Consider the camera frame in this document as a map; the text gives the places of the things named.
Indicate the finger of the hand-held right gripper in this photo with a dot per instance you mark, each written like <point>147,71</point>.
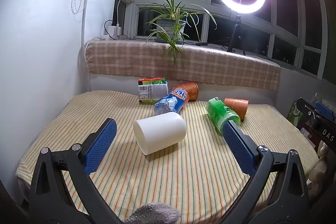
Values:
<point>324,109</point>

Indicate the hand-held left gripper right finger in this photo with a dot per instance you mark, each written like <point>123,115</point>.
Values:
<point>240,146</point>

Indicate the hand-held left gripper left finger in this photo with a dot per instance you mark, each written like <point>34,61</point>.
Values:
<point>101,146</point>

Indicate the white cup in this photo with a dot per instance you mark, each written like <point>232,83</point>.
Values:
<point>160,134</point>

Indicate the matte orange cup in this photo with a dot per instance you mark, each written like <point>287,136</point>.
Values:
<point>237,106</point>

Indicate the shiny copper cup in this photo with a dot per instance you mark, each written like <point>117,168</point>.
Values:
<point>190,90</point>

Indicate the green bag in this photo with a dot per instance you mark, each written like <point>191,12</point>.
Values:
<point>294,111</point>

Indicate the beige plush toy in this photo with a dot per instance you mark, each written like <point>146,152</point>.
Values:
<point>319,169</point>

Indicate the green plastic bottle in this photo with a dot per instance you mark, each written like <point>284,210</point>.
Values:
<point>220,113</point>

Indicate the striped yellow tablecloth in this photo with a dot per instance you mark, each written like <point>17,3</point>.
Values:
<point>183,176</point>

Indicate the green and white snack packet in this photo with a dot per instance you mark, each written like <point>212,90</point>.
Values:
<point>152,88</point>

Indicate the blue label plastic bottle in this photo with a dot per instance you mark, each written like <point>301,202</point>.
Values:
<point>172,103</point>

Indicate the grey knitted cloth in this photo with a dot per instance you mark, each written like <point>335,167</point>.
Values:
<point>155,213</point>

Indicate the plaid beige blanket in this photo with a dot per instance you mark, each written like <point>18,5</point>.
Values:
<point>126,61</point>

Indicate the black tripod stand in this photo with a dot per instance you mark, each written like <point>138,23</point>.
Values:
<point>233,35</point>

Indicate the white power strip with chargers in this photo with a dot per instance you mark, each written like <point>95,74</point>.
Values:
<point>115,31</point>

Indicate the potted spider plant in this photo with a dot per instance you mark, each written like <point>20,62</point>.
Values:
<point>170,27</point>

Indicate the white window frame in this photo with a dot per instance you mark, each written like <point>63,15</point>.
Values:
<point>131,16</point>

